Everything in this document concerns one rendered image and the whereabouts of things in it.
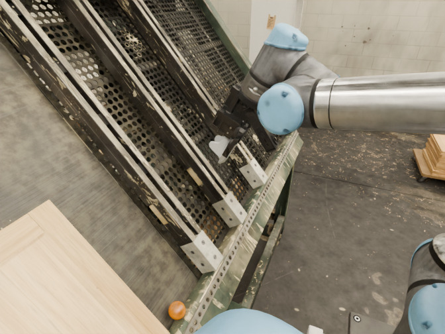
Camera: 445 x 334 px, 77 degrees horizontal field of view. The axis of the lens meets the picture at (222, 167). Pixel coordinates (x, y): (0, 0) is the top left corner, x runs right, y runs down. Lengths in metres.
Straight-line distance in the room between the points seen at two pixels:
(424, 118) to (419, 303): 0.33
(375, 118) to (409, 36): 5.17
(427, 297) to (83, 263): 0.72
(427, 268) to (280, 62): 0.49
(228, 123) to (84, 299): 0.54
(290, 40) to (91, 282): 0.71
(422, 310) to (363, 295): 1.64
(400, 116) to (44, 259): 0.75
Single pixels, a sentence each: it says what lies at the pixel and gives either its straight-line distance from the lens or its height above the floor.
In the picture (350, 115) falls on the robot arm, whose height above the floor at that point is 1.56.
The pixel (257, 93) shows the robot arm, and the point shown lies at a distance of 0.61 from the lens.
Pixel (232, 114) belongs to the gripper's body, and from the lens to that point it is 0.67.
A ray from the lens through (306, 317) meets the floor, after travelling 2.03.
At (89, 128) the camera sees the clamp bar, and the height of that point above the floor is 1.35.
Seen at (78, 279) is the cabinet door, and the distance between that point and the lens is 0.80.
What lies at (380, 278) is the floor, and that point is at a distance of 2.38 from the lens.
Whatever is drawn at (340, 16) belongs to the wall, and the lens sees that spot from 5.49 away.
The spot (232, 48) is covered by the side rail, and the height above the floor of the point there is 1.40.
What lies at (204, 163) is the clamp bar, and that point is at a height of 1.14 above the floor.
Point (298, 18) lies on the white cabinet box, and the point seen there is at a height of 1.38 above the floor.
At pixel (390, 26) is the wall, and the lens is 5.53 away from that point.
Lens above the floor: 1.70
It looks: 32 degrees down
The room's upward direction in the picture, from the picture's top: straight up
